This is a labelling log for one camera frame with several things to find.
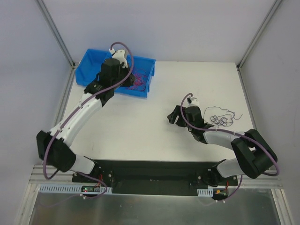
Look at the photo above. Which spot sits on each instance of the blue compartment bin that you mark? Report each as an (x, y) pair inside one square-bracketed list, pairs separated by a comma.
[(90, 65)]

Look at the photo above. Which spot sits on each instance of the aluminium frame post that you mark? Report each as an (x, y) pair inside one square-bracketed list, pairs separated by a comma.
[(254, 41), (54, 30)]

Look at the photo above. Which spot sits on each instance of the aluminium front rail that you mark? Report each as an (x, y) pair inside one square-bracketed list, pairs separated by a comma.
[(262, 182)]

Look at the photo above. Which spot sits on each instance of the left aluminium frame post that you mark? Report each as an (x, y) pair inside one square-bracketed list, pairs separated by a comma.
[(54, 30)]

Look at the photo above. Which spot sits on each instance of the right aluminium frame post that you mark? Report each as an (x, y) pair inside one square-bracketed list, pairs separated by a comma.
[(254, 41)]

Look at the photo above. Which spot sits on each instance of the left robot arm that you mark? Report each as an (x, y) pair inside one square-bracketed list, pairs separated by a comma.
[(54, 146)]

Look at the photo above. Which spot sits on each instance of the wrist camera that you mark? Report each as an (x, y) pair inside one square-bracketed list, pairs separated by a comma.
[(120, 55), (193, 101)]

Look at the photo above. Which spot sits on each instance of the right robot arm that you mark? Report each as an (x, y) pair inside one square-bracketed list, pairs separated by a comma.
[(253, 156)]

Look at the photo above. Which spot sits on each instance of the left white cable duct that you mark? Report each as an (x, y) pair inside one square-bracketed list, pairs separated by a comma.
[(74, 189)]

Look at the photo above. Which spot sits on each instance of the right white cable duct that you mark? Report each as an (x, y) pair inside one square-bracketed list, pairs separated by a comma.
[(205, 192)]

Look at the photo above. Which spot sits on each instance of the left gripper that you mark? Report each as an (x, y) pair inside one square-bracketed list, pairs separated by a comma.
[(129, 78)]

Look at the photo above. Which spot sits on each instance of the white cable duct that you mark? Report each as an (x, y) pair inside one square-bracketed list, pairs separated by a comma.
[(74, 189), (205, 192)]

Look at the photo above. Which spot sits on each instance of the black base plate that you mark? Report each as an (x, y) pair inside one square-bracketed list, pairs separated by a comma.
[(159, 177)]

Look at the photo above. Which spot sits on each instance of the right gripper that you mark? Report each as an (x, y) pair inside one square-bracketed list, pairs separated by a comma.
[(179, 118)]

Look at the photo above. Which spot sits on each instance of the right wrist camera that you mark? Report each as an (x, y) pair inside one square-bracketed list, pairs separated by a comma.
[(193, 101)]

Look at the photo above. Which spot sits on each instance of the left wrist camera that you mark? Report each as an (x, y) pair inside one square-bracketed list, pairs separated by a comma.
[(120, 55)]

